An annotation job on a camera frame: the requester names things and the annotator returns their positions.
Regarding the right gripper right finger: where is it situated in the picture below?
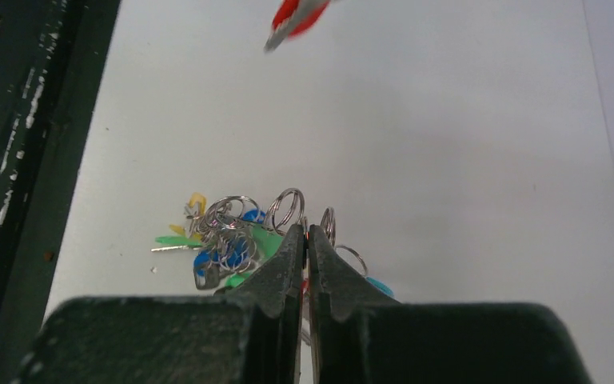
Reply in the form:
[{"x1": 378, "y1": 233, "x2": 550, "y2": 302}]
[{"x1": 308, "y1": 226, "x2": 591, "y2": 383}]

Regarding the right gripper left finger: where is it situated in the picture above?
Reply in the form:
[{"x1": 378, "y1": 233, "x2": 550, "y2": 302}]
[{"x1": 14, "y1": 224, "x2": 305, "y2": 383}]

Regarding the metal key organizer ring plate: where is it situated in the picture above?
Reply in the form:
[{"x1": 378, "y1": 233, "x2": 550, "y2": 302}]
[{"x1": 150, "y1": 187, "x2": 396, "y2": 298}]

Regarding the key with red tag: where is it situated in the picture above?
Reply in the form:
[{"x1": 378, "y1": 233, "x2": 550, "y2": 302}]
[{"x1": 264, "y1": 0, "x2": 332, "y2": 53}]

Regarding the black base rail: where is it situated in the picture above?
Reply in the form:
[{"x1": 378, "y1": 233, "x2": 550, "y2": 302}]
[{"x1": 0, "y1": 1, "x2": 120, "y2": 383}]

